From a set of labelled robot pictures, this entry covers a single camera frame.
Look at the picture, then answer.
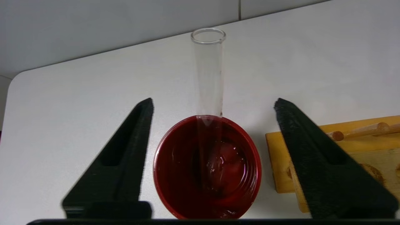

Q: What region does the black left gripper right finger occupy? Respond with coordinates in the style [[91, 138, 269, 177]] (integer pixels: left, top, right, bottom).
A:
[[274, 97, 399, 220]]

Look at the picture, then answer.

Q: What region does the dark red plastic cup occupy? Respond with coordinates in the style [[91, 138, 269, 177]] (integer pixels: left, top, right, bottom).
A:
[[153, 115, 262, 220]]

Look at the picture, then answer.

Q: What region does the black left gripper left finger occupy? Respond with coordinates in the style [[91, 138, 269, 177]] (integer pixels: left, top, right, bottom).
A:
[[62, 97, 154, 210]]

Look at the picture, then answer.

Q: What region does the red pigment glass test tube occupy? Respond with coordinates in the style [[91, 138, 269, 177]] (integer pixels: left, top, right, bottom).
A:
[[191, 28, 226, 188]]

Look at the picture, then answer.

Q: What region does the wooden test tube rack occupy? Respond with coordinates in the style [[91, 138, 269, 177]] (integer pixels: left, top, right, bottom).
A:
[[265, 115, 400, 213]]

